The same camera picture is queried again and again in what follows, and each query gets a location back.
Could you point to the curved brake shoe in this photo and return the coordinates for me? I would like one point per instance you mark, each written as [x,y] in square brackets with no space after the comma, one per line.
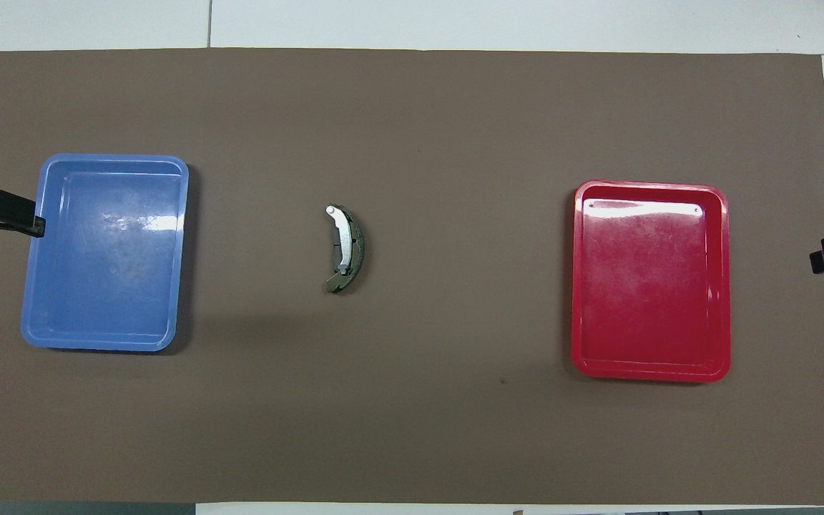
[355,247]

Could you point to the blue plastic tray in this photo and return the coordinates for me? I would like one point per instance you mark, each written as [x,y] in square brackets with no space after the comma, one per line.
[108,265]

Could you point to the red plastic tray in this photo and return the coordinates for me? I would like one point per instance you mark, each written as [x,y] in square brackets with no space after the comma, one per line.
[648,286]

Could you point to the brown table mat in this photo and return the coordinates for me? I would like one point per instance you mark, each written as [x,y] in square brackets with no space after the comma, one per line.
[455,322]

